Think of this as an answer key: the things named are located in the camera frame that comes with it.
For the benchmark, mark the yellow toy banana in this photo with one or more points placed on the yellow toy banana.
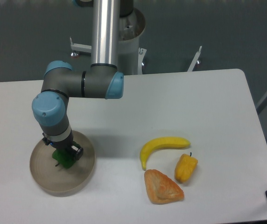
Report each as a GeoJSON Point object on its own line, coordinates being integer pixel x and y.
{"type": "Point", "coordinates": [169, 142]}

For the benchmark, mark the green toy pepper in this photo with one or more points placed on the green toy pepper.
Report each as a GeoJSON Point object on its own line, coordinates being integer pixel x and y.
{"type": "Point", "coordinates": [63, 159]}

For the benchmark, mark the silver blue-capped robot arm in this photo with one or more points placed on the silver blue-capped robot arm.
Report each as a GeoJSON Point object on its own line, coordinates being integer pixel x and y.
{"type": "Point", "coordinates": [103, 80]}

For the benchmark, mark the beige round plate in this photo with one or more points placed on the beige round plate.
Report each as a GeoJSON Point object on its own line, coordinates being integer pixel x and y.
{"type": "Point", "coordinates": [57, 180]}

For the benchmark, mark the orange toy pastry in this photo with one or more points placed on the orange toy pastry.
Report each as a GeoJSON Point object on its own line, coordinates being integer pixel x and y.
{"type": "Point", "coordinates": [161, 189]}

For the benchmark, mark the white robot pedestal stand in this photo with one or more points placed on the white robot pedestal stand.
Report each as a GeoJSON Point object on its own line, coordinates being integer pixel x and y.
{"type": "Point", "coordinates": [131, 46]}

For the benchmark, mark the yellow toy pepper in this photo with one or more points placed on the yellow toy pepper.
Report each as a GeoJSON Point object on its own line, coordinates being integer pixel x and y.
{"type": "Point", "coordinates": [185, 167]}

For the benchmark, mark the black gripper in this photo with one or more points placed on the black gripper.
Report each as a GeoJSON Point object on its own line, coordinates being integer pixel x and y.
{"type": "Point", "coordinates": [64, 144]}

